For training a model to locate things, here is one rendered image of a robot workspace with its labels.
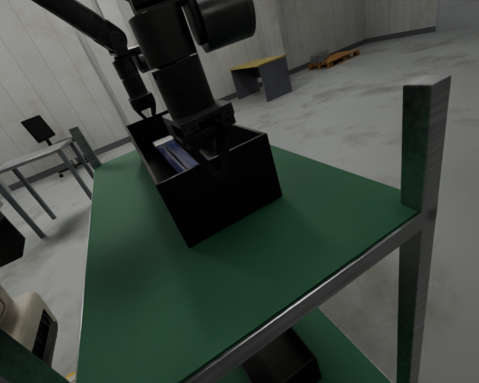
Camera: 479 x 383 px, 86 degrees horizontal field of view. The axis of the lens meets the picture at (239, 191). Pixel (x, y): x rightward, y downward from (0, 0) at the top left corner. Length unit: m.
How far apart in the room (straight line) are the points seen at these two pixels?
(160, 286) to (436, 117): 0.37
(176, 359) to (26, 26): 6.18
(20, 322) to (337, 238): 0.71
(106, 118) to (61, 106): 0.77
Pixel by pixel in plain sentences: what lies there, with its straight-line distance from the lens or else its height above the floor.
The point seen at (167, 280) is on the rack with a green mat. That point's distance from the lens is 0.37.
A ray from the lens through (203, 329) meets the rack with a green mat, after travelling 0.30.
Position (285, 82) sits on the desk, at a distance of 5.63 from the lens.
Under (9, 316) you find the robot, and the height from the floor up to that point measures 0.80.
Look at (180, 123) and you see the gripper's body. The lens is 0.29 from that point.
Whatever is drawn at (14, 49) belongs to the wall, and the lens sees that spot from 6.30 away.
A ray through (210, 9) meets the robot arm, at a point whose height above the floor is 1.22.
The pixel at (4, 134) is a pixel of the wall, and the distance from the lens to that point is 6.44.
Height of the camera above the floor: 1.19
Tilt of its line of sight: 29 degrees down
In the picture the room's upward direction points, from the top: 19 degrees counter-clockwise
